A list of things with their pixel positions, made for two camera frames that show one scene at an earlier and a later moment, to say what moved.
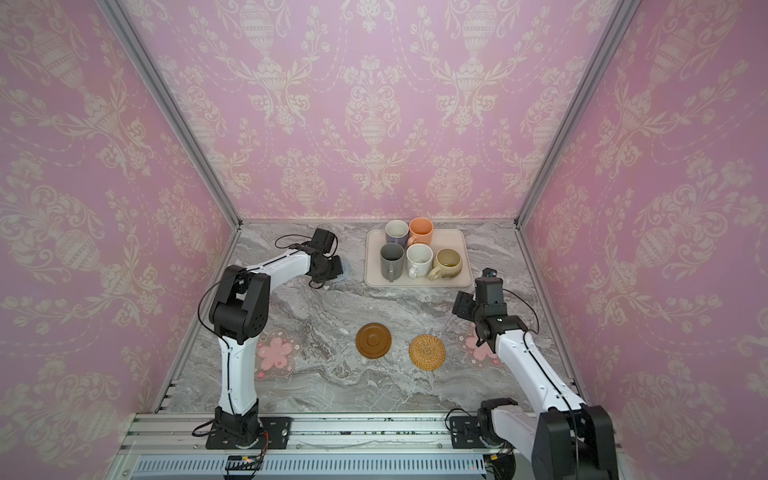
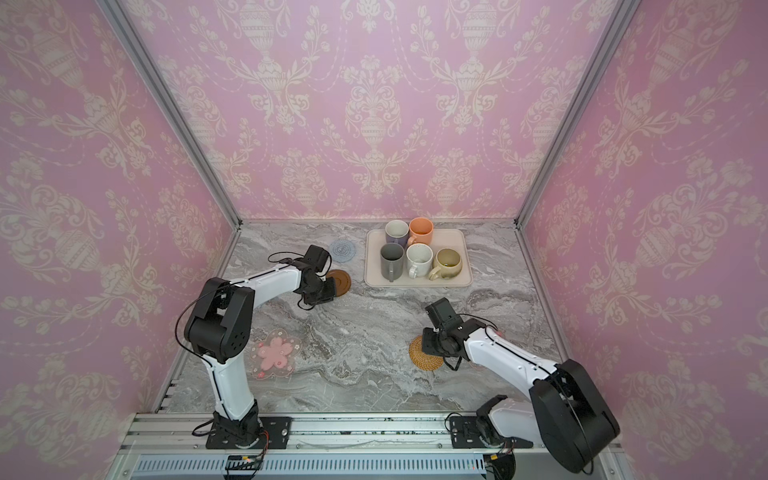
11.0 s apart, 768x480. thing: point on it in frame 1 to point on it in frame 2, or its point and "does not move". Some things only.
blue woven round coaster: x=346 y=273 to x=342 y=250
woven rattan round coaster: x=427 y=352 does not move
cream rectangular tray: x=442 y=238 does not move
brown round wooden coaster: x=373 y=340 to x=342 y=281
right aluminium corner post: x=588 y=88 does not move
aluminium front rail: x=327 y=435 does not move
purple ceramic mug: x=397 y=231 does not move
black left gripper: x=335 y=260 to x=329 y=296
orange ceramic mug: x=421 y=231 does not move
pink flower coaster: x=275 y=353 does not move
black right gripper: x=466 y=306 to x=433 y=344
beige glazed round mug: x=447 y=264 does not move
